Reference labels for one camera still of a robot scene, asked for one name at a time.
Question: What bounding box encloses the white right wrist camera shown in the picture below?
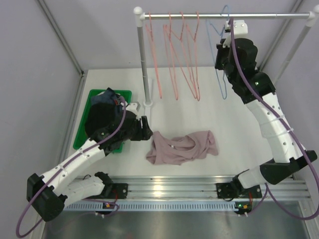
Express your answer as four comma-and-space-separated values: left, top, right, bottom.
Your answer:
222, 19, 248, 48

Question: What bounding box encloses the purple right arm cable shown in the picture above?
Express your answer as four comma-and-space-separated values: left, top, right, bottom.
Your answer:
228, 17, 319, 221

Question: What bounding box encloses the green plastic bin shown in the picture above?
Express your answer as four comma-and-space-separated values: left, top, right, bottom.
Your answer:
73, 89, 132, 150

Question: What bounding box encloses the mauve tank top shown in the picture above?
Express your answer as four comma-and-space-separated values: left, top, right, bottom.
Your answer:
146, 130, 219, 165

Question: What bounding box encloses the blue wire hanger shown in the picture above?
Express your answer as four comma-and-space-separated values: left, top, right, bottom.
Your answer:
205, 19, 228, 100

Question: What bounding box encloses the dark clothes pile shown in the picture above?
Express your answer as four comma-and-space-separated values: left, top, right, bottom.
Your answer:
85, 88, 123, 137

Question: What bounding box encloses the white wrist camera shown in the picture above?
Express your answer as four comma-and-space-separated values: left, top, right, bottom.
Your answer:
126, 102, 141, 118
222, 19, 248, 48

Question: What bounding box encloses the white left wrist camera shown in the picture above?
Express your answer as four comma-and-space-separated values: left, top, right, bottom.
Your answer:
126, 102, 141, 118

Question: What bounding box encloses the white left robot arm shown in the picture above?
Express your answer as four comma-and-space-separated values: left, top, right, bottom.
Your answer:
26, 111, 153, 222

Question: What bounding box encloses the grey slotted cable duct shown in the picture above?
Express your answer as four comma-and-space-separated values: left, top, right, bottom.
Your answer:
63, 201, 252, 212

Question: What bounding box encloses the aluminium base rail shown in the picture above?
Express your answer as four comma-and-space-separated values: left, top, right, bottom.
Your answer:
74, 175, 310, 200

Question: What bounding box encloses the silver white clothes rack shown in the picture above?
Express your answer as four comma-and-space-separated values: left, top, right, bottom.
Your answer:
133, 1, 319, 114

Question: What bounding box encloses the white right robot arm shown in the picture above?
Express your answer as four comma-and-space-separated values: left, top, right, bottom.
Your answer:
215, 38, 318, 198

